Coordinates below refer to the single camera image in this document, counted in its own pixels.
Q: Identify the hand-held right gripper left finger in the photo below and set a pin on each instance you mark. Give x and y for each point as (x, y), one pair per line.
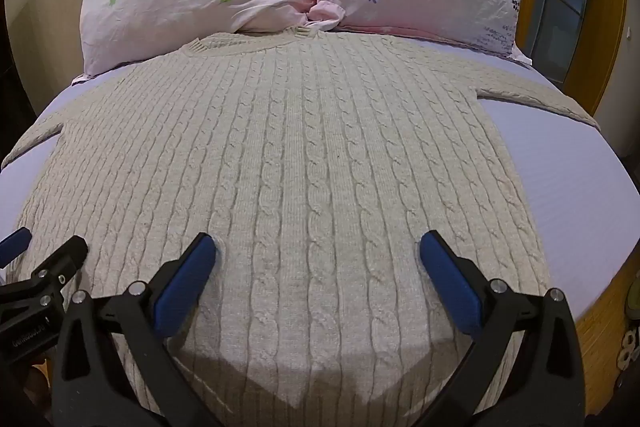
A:
(184, 278)

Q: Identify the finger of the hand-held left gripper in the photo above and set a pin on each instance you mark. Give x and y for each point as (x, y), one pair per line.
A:
(62, 263)
(12, 243)

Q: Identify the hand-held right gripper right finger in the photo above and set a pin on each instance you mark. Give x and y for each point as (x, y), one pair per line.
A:
(450, 279)

